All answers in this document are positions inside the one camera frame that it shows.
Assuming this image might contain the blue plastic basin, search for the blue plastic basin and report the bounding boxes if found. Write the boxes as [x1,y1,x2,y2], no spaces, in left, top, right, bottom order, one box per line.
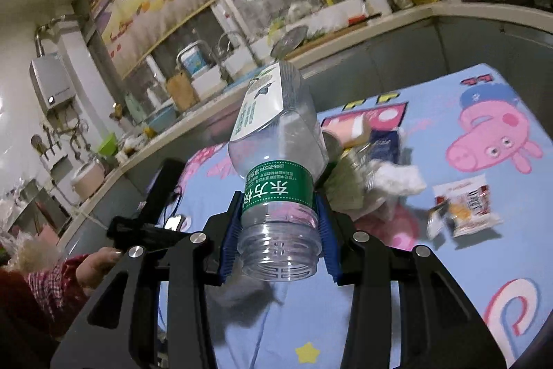
[144,103,178,132]

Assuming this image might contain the white blue plastic bucket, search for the white blue plastic bucket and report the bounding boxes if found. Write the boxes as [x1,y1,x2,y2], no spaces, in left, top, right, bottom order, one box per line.
[176,41,217,76]

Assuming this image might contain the white water heater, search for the white water heater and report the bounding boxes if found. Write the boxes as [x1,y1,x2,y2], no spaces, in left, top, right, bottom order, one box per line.
[29,53,74,112]

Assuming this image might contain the metal faucet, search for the metal faucet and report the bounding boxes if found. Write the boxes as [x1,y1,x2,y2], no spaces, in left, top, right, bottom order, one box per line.
[217,31,255,67]

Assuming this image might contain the crumpled white tissue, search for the crumpled white tissue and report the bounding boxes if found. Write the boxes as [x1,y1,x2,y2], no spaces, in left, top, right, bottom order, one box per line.
[371,160,427,197]

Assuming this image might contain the white foam box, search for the white foam box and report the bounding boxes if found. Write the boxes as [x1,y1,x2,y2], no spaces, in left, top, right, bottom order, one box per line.
[302,0,370,29]

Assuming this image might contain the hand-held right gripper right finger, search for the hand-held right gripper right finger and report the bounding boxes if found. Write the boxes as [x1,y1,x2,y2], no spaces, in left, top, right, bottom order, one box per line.
[315,194,508,369]

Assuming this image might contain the round metal strainer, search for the round metal strainer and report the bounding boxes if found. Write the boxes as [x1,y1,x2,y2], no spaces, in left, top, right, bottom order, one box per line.
[270,25,308,58]

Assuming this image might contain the wooden cutting board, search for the wooden cutting board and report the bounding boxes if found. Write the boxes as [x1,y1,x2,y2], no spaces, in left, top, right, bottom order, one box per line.
[166,73,200,112]

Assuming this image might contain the beige fluffy fur trim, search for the beige fluffy fur trim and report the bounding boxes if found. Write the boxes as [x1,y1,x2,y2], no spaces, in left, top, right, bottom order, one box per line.
[0,230,62,275]

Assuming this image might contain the white snack packet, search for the white snack packet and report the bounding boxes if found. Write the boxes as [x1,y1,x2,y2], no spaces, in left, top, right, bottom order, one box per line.
[427,174,504,240]

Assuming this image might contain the printed blanket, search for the printed blanket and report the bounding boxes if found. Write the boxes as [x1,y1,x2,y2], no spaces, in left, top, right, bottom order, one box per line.
[158,63,552,369]

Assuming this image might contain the crumpled clear plastic wrapper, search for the crumpled clear plastic wrapper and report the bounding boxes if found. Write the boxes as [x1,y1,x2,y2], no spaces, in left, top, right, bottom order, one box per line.
[322,148,390,223]

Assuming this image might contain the pale cylindrical can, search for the pale cylindrical can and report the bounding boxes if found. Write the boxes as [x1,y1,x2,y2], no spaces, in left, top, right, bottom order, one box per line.
[320,119,374,162]

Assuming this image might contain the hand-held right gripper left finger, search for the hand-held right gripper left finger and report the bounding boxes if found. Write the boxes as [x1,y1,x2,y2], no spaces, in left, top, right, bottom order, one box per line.
[49,191,245,369]

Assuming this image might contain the person's left hand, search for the person's left hand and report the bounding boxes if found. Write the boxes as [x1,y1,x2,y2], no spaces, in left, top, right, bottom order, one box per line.
[77,247,126,297]

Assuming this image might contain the green plastic basin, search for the green plastic basin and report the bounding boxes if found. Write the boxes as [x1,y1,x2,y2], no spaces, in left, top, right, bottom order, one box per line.
[97,133,120,158]

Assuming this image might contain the blue drink carton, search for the blue drink carton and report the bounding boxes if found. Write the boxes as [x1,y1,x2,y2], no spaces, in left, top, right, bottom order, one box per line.
[367,130,402,175]

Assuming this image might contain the clear plastic bottle green label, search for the clear plastic bottle green label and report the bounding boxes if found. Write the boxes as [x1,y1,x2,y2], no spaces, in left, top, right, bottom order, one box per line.
[227,60,330,283]

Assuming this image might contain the grey kitchen counter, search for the grey kitchen counter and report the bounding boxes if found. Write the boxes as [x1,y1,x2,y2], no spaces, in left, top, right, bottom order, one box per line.
[56,0,553,249]

